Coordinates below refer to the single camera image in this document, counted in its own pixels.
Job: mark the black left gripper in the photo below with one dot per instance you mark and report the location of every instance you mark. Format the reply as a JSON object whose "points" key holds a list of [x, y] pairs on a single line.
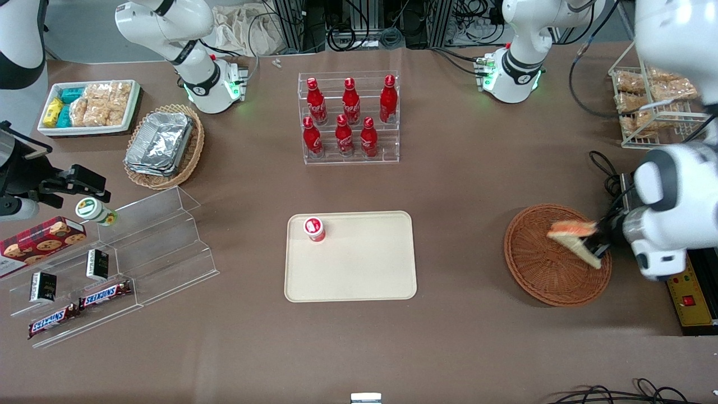
{"points": [[612, 225]]}

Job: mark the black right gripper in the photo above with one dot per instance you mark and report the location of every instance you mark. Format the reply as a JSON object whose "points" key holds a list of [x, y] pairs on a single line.
{"points": [[28, 175]]}

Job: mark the triangular sandwich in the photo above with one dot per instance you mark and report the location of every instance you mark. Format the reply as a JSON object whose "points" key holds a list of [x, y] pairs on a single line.
{"points": [[569, 233]]}

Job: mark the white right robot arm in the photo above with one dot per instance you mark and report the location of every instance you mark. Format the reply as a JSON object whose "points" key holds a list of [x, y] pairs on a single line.
{"points": [[168, 28]]}

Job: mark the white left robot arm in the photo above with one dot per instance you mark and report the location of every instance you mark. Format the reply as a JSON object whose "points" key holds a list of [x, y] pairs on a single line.
{"points": [[673, 185]]}

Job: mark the round brown wicker basket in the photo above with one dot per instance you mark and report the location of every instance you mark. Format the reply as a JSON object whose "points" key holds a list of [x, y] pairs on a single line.
{"points": [[538, 275]]}

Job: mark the oval tan wicker basket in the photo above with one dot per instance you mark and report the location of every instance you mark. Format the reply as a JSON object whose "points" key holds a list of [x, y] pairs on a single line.
{"points": [[193, 151]]}

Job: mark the beige plastic tray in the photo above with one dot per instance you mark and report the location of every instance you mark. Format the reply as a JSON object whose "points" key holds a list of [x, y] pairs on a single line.
{"points": [[359, 264]]}

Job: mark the green and white drink cup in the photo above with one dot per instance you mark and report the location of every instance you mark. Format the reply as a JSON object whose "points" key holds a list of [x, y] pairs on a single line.
{"points": [[92, 210]]}

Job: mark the grey metal plate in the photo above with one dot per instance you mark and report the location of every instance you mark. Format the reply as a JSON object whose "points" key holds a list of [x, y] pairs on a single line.
{"points": [[626, 193]]}

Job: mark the red cookie box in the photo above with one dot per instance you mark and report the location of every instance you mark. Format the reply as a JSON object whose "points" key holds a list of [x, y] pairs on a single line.
{"points": [[39, 241]]}

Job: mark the teal snack packet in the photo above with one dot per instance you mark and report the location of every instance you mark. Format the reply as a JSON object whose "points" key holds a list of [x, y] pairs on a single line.
{"points": [[71, 94], [64, 116]]}

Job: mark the rice cracker packet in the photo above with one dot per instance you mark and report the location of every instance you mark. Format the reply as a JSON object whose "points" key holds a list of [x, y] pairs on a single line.
{"points": [[98, 91], [120, 92], [98, 114], [79, 112]]}

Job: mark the yellow snack packet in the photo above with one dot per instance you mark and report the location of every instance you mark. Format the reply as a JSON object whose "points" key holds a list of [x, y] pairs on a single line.
{"points": [[53, 112]]}

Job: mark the small black box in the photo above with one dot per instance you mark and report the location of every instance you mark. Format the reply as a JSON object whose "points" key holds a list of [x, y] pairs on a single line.
{"points": [[97, 265], [43, 287]]}

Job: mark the white rectangular bin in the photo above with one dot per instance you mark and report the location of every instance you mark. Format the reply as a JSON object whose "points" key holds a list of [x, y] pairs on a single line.
{"points": [[132, 115]]}

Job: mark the stack of foil trays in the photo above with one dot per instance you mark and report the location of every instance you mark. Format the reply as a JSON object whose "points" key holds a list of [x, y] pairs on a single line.
{"points": [[160, 143]]}

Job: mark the clear acrylic step shelf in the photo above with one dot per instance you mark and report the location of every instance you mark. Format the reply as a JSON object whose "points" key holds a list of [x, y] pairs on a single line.
{"points": [[168, 247]]}

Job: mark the Snickers bar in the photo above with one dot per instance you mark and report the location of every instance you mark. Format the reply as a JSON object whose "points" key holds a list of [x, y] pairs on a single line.
{"points": [[53, 321], [106, 294]]}

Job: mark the clear bag of fried snacks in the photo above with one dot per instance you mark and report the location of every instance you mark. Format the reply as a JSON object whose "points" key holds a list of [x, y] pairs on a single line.
{"points": [[631, 102], [673, 87], [629, 82], [636, 124]]}

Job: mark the beige cloth bag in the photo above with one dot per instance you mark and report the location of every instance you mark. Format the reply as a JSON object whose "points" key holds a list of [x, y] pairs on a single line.
{"points": [[241, 31]]}

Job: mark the clear acrylic bottle rack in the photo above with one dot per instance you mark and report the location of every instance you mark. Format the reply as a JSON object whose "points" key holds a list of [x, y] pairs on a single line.
{"points": [[387, 151]]}

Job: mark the red cola bottle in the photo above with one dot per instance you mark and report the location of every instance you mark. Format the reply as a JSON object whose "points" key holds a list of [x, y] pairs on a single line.
{"points": [[351, 104], [344, 139], [388, 101], [312, 140], [368, 140], [317, 104]]}

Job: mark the red cup with white lid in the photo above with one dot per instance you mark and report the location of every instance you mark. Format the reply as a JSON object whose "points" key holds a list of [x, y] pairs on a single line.
{"points": [[314, 229]]}

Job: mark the small silver box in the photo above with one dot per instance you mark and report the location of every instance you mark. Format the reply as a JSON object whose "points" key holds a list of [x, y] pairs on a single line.
{"points": [[366, 398]]}

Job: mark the aluminium frame profiles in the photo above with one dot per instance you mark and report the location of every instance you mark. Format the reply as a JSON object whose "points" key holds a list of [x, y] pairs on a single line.
{"points": [[291, 22]]}

